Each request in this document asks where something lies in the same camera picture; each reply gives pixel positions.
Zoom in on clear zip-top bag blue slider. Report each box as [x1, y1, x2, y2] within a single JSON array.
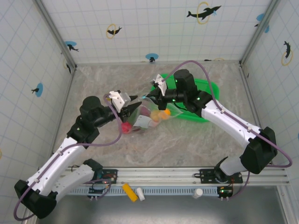
[[121, 94, 184, 136]]

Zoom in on green perforated plastic basket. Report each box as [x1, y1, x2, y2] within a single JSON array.
[[149, 74, 221, 124]]

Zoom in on small circuit board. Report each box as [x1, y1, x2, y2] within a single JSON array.
[[88, 182, 112, 199], [217, 186, 234, 199]]

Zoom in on yellow cylinder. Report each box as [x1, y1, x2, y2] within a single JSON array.
[[122, 183, 138, 202]]

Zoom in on white plastic cylinder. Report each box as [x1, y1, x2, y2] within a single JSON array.
[[136, 187, 146, 201]]

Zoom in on dolphin blue circle wall sticker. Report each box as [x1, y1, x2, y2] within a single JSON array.
[[64, 41, 79, 52], [145, 53, 159, 63], [31, 83, 44, 98]]

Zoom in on dolphin yellow ring wall sticker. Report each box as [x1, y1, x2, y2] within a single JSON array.
[[281, 41, 294, 66], [63, 58, 72, 75], [106, 23, 123, 39]]

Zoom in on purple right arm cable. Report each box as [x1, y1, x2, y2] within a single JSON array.
[[162, 60, 293, 200]]

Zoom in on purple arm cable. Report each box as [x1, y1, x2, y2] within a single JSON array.
[[162, 60, 293, 200], [13, 93, 123, 221]]

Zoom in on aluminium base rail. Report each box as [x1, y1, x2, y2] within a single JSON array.
[[62, 167, 290, 187]]

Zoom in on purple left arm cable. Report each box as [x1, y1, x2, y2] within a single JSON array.
[[13, 93, 123, 221]]

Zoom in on large dolphin yellow ring sticker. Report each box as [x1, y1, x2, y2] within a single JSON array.
[[186, 1, 222, 25]]

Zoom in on aluminium frame post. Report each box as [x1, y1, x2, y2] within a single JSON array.
[[239, 0, 280, 66], [35, 0, 77, 70]]

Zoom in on white slotted cable duct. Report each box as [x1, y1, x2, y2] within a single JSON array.
[[67, 187, 220, 196]]

